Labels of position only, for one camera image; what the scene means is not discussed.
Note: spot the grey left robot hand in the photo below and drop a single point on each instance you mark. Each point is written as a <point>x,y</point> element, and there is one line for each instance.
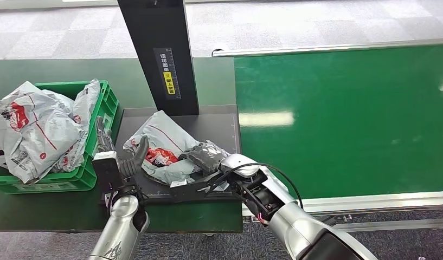
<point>131,165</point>

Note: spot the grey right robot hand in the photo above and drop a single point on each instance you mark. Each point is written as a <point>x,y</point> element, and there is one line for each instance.
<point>205,158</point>

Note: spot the grey mailer package red print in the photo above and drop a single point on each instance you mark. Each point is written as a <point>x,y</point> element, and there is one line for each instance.
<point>163,143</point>

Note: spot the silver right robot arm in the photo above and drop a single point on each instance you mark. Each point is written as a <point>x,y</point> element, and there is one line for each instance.
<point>300,226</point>

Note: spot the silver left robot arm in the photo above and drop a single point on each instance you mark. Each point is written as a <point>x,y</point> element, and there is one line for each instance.
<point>120,229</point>

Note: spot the green plastic basket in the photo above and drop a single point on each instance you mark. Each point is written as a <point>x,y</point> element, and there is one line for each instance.
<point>99,118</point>

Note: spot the upright grey mailer package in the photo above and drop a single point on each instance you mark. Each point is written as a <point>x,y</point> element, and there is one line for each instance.
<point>85,104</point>

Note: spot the large crumpled grey mailer package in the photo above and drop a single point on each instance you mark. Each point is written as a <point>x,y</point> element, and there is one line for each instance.
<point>38,132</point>

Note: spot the black yellow label sticker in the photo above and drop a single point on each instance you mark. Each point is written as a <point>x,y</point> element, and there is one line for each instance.
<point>168,73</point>

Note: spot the white conveyor roller end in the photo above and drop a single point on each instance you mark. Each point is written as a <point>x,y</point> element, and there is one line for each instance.
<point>217,52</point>

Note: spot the black scale column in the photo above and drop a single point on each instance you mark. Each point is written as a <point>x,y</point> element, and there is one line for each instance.
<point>160,32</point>

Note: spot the green conveyor belt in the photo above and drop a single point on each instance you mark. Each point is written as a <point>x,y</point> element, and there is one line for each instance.
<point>368,107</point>

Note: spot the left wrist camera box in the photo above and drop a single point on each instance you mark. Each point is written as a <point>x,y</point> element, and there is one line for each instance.
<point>106,170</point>

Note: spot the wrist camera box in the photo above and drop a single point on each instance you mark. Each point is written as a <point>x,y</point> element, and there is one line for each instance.
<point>106,170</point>
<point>192,190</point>

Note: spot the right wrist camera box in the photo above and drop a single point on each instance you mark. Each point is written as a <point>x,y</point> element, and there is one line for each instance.
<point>192,190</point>

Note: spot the thin aluminium conveyor rail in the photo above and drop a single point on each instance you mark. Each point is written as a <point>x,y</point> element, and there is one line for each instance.
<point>332,47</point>

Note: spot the wide aluminium conveyor rail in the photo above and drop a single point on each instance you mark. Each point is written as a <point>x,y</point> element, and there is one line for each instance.
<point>386,202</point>

